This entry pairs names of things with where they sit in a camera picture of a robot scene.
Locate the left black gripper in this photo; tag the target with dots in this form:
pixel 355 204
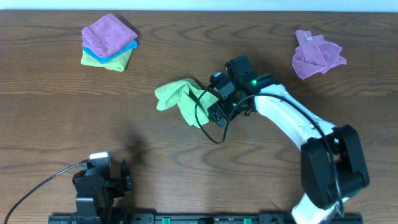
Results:
pixel 117 183

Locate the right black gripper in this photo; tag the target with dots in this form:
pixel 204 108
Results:
pixel 221 105

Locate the green microfiber cloth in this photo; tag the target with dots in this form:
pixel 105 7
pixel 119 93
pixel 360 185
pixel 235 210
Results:
pixel 185 94

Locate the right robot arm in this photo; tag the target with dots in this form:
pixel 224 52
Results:
pixel 332 164

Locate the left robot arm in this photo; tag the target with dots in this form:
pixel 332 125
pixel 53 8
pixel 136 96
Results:
pixel 96 191

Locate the crumpled purple cloth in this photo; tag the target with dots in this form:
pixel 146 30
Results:
pixel 314 55

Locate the folded green cloth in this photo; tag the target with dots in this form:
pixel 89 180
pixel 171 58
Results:
pixel 118 63

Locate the folded blue cloth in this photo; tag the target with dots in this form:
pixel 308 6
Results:
pixel 102 60

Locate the folded purple cloth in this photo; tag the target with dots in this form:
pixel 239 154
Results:
pixel 107 36

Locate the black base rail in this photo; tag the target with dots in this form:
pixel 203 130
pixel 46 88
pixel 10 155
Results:
pixel 149 218

